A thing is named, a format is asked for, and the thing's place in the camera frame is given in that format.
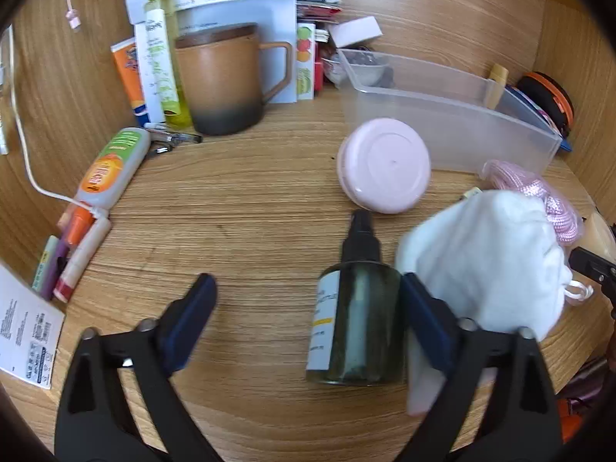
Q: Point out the pile of snack packets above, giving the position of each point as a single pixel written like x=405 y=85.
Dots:
x=315 y=7

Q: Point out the orange lip balm stick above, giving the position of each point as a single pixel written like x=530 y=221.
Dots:
x=77 y=226

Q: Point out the beige small bottle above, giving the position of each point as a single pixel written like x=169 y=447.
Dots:
x=496 y=82

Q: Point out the white cloth pouch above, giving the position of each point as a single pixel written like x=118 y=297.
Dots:
x=491 y=260

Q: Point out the clear plastic bin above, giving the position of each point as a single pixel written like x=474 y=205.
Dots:
x=447 y=120

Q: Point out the wooden desktop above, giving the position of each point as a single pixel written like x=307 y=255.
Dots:
x=250 y=192

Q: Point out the white tube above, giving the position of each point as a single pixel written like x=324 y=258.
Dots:
x=143 y=57

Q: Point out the white printed label sheet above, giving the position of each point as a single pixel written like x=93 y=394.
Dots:
x=24 y=332

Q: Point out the metal nail clipper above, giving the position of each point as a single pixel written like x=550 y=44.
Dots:
x=175 y=138

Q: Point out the blue pencil pouch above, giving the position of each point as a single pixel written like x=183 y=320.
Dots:
x=534 y=110

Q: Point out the fruit-print box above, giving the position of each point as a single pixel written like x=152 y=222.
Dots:
x=305 y=62

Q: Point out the yellow-green spray bottle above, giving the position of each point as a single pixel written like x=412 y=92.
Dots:
x=161 y=62

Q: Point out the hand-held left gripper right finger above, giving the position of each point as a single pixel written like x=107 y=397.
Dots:
x=428 y=320

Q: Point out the small clear bowl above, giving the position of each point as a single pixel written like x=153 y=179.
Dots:
x=358 y=65

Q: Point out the black and orange zip case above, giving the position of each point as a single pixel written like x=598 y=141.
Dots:
x=548 y=94

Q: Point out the white and red lip balm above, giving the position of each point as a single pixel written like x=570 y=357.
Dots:
x=82 y=260

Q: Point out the light green lip balm stick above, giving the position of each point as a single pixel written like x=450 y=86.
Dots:
x=44 y=262

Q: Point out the green and orange tube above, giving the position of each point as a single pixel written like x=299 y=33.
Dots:
x=113 y=168

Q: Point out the brown ceramic mug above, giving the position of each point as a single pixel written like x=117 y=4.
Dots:
x=221 y=82

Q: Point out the small white box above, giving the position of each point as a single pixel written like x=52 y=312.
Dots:
x=353 y=32

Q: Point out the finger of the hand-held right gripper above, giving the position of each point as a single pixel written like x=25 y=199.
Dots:
x=594 y=264

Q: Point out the dark green spray bottle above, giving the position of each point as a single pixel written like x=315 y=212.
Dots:
x=361 y=317

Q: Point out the pink round case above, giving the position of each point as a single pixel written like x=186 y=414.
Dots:
x=385 y=163

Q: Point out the orange sunscreen tube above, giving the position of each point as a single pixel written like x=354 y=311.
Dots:
x=129 y=79

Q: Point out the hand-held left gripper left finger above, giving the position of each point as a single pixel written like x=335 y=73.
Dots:
x=192 y=315

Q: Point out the purple lip balm stick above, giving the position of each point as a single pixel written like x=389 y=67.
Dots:
x=55 y=269

